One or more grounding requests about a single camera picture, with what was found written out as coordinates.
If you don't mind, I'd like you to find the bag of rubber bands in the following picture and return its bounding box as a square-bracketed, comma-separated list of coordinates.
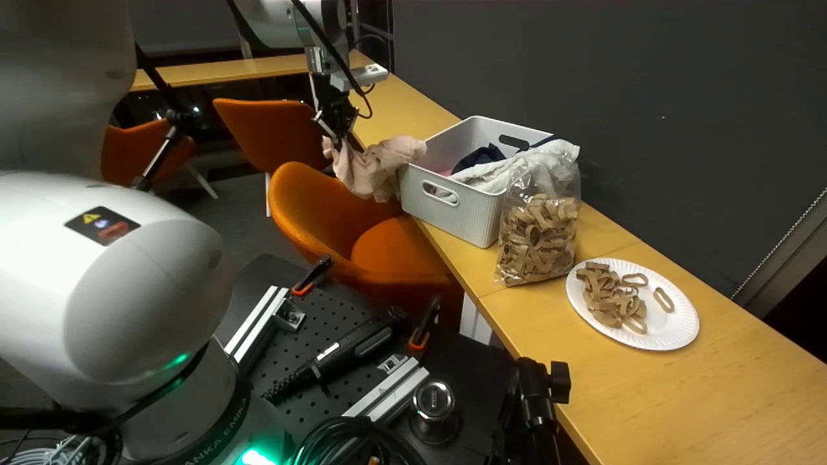
[495, 150, 583, 287]

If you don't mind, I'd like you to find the black handheld tool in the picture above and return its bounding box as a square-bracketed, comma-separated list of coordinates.
[264, 306, 412, 406]

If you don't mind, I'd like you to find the coil of black cable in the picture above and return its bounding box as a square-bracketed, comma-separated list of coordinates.
[283, 415, 417, 465]

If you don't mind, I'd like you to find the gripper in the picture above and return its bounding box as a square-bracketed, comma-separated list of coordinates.
[313, 75, 365, 154]

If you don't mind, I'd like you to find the white plastic basket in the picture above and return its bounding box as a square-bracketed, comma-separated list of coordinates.
[398, 116, 558, 249]

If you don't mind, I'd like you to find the coil of grey cable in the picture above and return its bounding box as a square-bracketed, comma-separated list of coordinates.
[0, 435, 125, 465]

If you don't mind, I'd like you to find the dark blue cloth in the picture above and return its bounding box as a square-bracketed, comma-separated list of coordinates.
[452, 143, 508, 175]

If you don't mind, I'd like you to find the heap of rubber bands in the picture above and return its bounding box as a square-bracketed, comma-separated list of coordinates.
[576, 261, 649, 335]

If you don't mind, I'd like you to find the black stand with knob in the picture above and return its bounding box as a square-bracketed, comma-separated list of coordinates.
[499, 356, 573, 465]

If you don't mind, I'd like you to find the white cloth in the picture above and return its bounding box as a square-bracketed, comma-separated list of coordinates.
[451, 138, 581, 195]

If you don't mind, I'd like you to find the black and orange clamp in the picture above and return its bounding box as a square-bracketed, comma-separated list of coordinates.
[406, 295, 444, 354]
[290, 254, 335, 298]

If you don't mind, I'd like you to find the round silver button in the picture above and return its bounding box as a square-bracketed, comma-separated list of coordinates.
[408, 380, 461, 446]

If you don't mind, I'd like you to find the orange chair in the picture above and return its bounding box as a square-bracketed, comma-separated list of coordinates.
[101, 119, 219, 200]
[267, 161, 463, 317]
[213, 98, 331, 218]

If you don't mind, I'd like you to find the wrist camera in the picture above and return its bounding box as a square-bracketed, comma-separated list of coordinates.
[328, 63, 390, 89]

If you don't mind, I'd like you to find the white paper plate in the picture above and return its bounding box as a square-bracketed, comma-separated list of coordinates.
[565, 257, 701, 352]

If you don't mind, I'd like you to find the pink shirt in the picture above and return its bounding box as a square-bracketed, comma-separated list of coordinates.
[321, 134, 428, 203]

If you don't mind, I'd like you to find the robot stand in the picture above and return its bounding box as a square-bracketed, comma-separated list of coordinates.
[212, 253, 525, 465]

